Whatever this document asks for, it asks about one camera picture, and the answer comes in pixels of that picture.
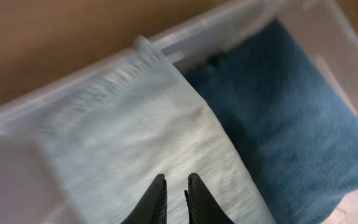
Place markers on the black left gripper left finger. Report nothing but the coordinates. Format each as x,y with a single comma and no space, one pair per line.
152,207

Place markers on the blue jeans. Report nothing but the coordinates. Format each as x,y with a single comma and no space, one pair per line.
297,138

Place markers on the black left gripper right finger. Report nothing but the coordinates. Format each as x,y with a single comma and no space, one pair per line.
202,207

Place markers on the light grey jeans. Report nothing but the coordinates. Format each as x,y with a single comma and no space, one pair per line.
104,139

